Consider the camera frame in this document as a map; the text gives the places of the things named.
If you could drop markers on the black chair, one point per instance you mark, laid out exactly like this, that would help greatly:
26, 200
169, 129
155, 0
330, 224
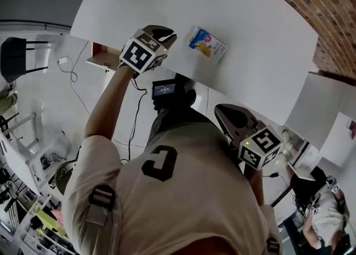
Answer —
12, 59

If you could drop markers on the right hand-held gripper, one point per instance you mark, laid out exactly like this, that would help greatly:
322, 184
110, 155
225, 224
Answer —
256, 148

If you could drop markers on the white desk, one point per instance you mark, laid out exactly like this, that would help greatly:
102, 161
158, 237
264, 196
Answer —
250, 39

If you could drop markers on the white power strip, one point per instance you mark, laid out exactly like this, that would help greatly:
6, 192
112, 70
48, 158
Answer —
63, 60

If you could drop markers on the person's right forearm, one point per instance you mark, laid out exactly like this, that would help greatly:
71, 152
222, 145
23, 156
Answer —
256, 187

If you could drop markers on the yellow-green plastic bin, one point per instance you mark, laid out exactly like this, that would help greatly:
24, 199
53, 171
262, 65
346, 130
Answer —
47, 219

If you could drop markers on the white side table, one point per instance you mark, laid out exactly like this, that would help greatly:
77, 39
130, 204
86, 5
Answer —
16, 159

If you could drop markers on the person's beige shirt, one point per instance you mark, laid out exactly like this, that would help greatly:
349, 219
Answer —
180, 206

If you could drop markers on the red wall picture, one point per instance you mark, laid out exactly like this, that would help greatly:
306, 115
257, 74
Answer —
351, 129

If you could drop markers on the black device with screen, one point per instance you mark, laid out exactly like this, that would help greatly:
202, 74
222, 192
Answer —
164, 89

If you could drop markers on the person's left forearm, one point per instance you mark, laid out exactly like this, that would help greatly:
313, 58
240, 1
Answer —
108, 103

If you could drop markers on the person's black shoe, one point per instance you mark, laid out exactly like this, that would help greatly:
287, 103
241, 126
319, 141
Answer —
187, 98

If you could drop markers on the white wooden drawer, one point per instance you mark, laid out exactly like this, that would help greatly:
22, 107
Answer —
100, 53

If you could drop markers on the white partition table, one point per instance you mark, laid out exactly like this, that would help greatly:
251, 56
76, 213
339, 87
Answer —
314, 103

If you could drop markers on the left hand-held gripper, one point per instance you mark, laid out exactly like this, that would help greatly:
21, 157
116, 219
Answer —
136, 56

